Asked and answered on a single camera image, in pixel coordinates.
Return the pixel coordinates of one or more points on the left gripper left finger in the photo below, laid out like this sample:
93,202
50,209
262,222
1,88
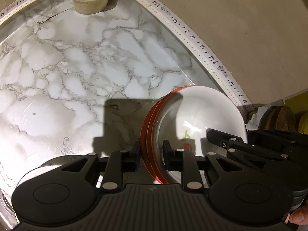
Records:
114,166

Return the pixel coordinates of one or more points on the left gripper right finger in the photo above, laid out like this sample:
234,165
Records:
185,162

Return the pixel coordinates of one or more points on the white tulip bowl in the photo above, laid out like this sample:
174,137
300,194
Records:
186,119

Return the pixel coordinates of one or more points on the red dotted bowl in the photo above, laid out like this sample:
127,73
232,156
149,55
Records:
143,135

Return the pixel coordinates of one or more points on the red rimmed bowl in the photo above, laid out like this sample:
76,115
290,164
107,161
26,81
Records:
153,150

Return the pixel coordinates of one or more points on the large floral plate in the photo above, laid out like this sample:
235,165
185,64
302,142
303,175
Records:
65,178

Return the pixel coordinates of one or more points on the person right hand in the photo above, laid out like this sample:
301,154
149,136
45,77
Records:
299,216

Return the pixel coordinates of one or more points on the wooden cutting board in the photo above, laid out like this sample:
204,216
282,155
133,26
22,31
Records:
278,118

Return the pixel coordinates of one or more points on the stainless steel sink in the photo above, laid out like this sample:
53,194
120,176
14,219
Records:
8,217

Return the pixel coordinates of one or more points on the music note edge tape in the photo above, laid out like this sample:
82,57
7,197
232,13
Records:
186,35

